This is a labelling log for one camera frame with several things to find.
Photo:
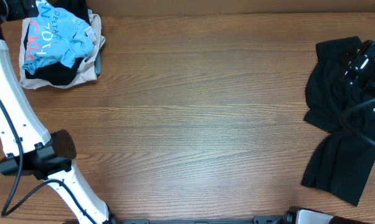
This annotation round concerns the light blue printed t-shirt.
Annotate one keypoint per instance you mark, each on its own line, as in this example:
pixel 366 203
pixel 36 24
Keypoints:
pixel 56 35

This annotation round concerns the dark navy folded garment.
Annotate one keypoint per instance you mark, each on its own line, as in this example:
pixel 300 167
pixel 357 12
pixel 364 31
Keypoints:
pixel 58 74

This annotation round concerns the grey-blue folded garment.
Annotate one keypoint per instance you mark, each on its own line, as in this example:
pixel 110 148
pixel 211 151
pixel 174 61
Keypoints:
pixel 97 65

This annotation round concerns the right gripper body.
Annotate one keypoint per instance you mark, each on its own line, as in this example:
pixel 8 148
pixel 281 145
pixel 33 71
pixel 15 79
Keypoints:
pixel 357 66

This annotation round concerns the black shirt on right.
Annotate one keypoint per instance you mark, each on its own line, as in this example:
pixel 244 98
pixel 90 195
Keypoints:
pixel 342 162

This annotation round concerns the beige folded garment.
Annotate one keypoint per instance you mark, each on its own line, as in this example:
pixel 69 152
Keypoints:
pixel 85 72

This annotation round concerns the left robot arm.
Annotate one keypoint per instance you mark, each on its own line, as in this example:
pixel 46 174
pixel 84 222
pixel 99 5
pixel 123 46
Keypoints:
pixel 33 155

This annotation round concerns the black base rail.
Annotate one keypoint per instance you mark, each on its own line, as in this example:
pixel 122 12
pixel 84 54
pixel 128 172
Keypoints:
pixel 273 219

